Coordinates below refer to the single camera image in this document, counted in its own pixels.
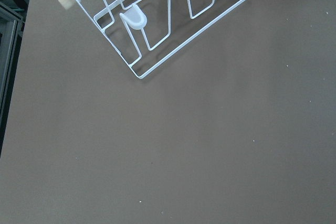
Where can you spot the white wire cup rack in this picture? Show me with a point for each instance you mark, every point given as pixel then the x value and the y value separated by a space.
pixel 146 33

